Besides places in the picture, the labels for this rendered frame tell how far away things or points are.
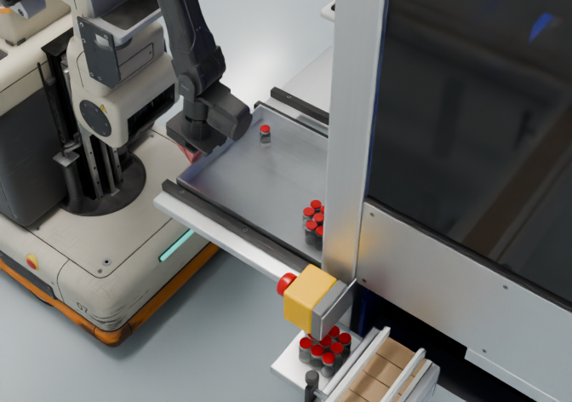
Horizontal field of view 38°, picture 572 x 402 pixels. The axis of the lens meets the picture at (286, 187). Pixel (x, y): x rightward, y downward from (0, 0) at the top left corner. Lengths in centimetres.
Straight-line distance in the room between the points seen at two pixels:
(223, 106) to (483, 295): 56
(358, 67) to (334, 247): 36
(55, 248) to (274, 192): 92
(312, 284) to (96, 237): 117
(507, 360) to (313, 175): 59
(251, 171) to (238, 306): 93
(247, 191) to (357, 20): 70
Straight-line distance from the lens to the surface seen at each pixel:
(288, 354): 138
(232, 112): 142
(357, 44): 99
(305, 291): 127
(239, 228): 151
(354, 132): 107
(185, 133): 153
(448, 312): 122
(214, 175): 163
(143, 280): 230
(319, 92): 181
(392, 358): 133
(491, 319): 118
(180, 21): 135
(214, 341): 244
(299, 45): 336
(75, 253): 233
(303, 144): 168
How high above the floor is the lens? 206
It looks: 48 degrees down
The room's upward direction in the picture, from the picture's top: straight up
